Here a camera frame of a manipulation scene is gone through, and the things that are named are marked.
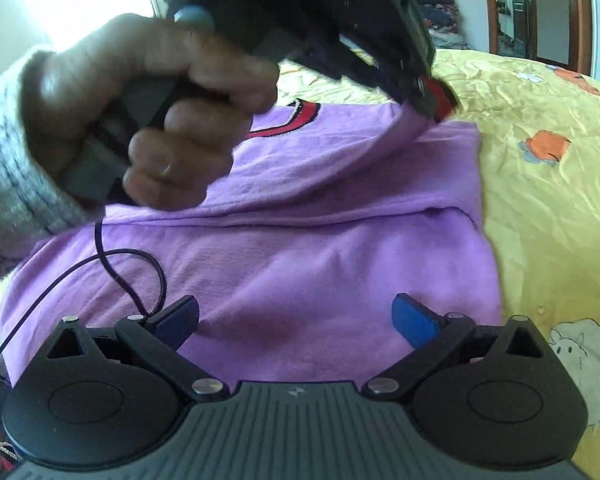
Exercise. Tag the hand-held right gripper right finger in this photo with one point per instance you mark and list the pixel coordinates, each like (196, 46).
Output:
(414, 322)

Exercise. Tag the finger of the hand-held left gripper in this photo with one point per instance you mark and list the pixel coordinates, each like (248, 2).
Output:
(409, 87)

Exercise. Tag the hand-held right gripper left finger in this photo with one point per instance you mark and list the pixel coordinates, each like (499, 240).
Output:
(177, 324)

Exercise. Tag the purple sweater with red cuffs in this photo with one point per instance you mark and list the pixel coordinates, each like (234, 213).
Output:
(280, 260)

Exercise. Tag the person's left forearm grey sleeve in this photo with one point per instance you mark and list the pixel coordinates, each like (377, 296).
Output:
(5, 160)

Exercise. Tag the pile of clothes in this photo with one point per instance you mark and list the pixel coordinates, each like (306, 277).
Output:
(440, 10)

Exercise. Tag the person's left hand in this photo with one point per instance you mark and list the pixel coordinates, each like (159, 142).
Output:
(105, 60)

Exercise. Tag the yellow printed bed sheet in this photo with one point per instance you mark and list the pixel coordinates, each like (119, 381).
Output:
(555, 210)

